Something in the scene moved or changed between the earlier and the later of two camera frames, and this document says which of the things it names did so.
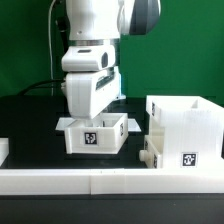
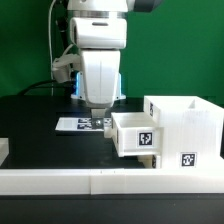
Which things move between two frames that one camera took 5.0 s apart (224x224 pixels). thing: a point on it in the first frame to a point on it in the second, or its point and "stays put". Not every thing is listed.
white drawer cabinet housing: [192, 131] stays put
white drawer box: [103, 133] to [136, 134]
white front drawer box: [149, 155] stays put
